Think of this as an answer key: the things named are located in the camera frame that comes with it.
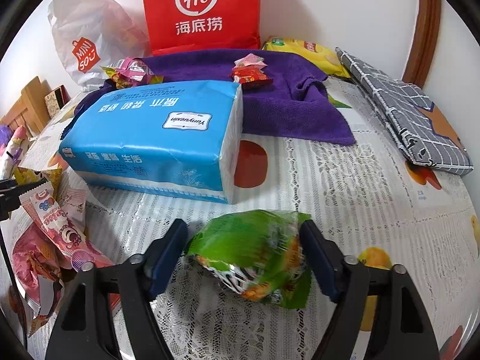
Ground green snack packet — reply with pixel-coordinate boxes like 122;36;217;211
185;210;312;309

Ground pink strawberry bear stick packet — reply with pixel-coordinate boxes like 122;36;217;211
19;181;91;272

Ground red pink candy packet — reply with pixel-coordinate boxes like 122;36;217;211
230;53;272;90

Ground blue tissue pack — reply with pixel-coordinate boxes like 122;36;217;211
58;80;243;203

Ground pink crumpled snack bag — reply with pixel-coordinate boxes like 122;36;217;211
10;224;117;337

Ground purple towel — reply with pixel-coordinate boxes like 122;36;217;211
73;48;356;147

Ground grey checked fabric pouch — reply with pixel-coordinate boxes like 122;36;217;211
335;48;473;176

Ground magenta snack packet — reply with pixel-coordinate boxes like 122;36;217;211
101;57;164;89

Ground yellow chips bag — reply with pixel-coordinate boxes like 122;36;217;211
262;37;350;79

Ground white Miniso plastic bag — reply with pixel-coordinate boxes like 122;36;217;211
48;0;151;92

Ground red Haidilao paper bag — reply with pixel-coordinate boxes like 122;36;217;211
143;0;260;55

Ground brown wooden frame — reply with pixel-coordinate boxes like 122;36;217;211
402;0;442;88

